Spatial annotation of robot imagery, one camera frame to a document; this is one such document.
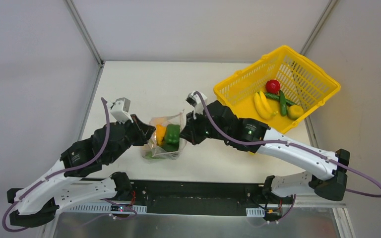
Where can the yellow lemon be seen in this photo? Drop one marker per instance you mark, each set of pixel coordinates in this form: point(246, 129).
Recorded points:
point(294, 112)

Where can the green bell pepper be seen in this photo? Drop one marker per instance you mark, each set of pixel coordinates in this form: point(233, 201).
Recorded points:
point(172, 135)

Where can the green leaf vegetable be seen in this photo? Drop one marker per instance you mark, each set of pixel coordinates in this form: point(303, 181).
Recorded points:
point(150, 156)

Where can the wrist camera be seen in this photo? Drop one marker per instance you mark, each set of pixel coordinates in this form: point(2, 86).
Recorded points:
point(120, 110)
point(196, 100)

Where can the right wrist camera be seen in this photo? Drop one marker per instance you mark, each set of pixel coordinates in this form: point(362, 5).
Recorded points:
point(196, 100)

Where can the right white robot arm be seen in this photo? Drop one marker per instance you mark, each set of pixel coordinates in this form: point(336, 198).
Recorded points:
point(324, 171)

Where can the clear pink-dotted zip bag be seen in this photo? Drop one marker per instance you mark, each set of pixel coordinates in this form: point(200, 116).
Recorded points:
point(151, 146)

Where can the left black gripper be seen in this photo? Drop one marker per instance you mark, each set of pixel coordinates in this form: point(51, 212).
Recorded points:
point(137, 130)

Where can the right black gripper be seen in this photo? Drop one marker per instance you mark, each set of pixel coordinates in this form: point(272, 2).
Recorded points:
point(191, 128)

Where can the dark green avocado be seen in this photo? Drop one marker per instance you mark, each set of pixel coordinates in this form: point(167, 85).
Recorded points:
point(170, 147)

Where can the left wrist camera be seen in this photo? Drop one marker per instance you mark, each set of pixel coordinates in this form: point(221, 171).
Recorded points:
point(120, 110)

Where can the orange bell pepper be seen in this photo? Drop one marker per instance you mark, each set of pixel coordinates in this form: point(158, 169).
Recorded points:
point(160, 134)

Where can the red tomato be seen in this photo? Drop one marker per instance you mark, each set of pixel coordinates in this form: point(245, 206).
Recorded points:
point(272, 86)

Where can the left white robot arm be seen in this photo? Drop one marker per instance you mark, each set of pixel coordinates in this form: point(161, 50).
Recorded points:
point(50, 195)

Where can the yellow plastic basket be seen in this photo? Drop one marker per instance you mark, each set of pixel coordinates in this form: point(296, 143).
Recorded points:
point(301, 80)

